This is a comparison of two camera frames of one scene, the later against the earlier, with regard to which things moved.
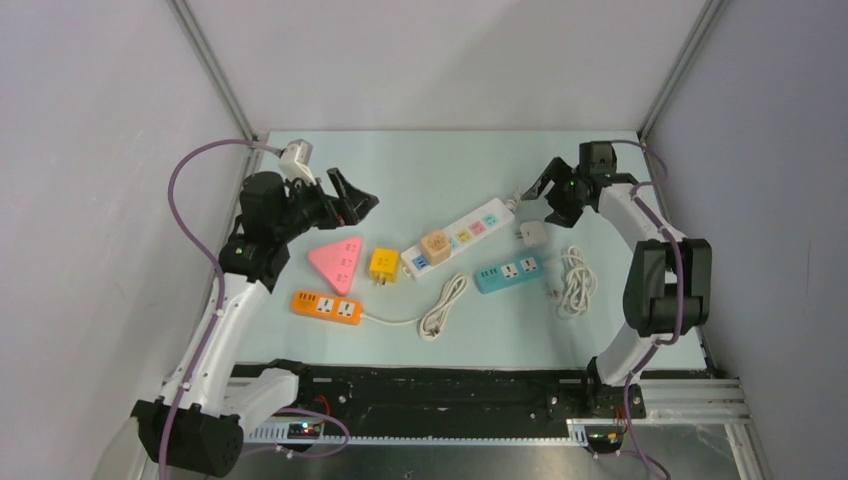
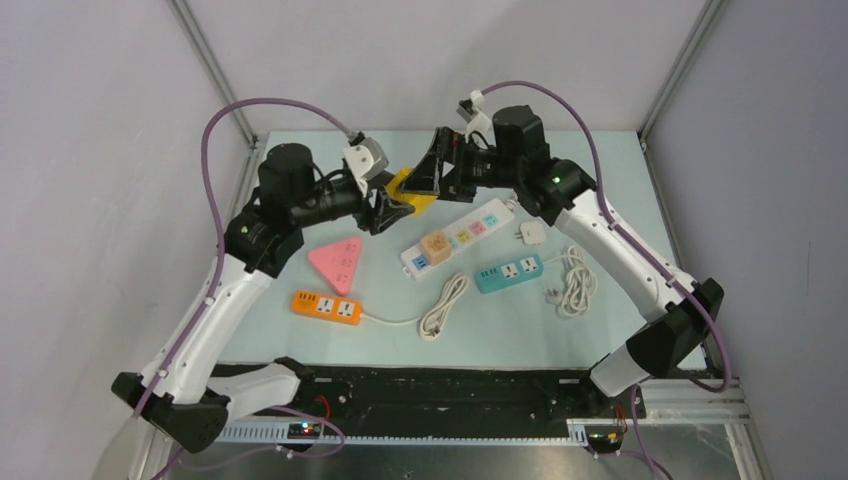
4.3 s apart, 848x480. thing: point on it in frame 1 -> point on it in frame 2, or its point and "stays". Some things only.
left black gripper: (351, 208) -> (382, 216)
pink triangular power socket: (337, 262) stays
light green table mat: (484, 249) stays
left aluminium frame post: (202, 44) stays
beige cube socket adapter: (436, 248) stays
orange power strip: (327, 307) stays
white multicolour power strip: (465, 234) stays
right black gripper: (554, 172) -> (428, 177)
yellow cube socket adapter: (384, 265) -> (422, 203)
